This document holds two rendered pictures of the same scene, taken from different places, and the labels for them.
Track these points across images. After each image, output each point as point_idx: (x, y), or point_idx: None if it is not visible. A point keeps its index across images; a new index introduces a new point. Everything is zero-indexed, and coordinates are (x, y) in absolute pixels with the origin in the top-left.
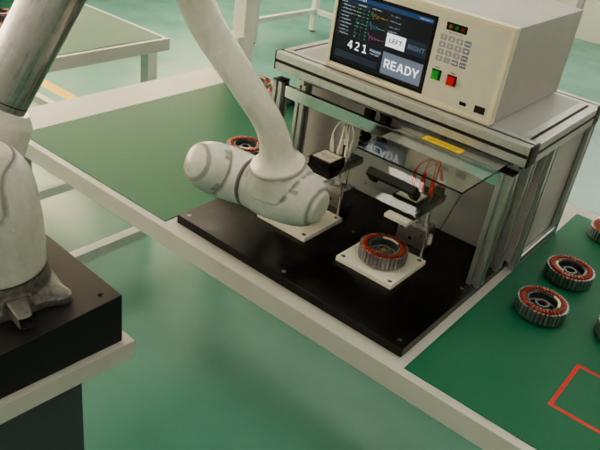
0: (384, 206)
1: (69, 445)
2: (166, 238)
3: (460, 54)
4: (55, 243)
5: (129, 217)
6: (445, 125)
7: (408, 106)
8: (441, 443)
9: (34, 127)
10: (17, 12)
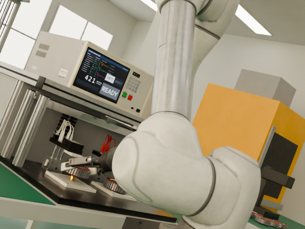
0: None
1: None
2: (63, 216)
3: (135, 86)
4: (150, 221)
5: (27, 213)
6: (130, 118)
7: (116, 110)
8: None
9: None
10: (189, 67)
